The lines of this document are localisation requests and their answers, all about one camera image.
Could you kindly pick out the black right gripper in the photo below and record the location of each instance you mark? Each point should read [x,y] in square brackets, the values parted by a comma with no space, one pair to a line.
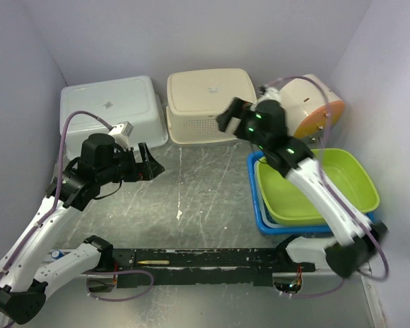
[236,107]

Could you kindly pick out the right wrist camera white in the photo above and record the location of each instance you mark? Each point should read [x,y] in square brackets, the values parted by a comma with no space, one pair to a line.
[269,93]

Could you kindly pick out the cream cylindrical bucket orange rim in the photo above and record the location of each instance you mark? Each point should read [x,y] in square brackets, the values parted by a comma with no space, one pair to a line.
[307,106]

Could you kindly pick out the white translucent plastic bin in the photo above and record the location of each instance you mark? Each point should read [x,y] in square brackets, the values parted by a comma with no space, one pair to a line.
[130,100]

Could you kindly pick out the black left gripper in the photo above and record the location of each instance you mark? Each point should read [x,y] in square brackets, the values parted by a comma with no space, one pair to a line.
[149,167]

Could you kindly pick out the blue plastic tub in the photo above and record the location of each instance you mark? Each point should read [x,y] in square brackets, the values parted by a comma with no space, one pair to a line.
[280,208]

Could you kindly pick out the aluminium rail frame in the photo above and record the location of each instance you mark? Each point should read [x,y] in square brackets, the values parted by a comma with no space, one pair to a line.
[287,285]

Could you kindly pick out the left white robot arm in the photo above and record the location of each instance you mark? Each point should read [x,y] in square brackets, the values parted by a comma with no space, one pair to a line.
[54,212]

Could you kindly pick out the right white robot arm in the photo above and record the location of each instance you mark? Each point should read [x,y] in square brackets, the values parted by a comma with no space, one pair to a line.
[356,239]

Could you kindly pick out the blue capacitor cylinder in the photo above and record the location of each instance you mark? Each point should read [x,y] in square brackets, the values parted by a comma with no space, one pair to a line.
[56,254]

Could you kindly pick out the green plastic tub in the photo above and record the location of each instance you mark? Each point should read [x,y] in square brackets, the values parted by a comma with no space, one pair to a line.
[288,206]

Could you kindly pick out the brass pencil-like rod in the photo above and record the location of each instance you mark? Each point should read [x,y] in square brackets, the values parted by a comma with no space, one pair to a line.
[153,262]

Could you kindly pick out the cream perforated basket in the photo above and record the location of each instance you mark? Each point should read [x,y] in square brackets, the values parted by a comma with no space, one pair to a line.
[195,98]

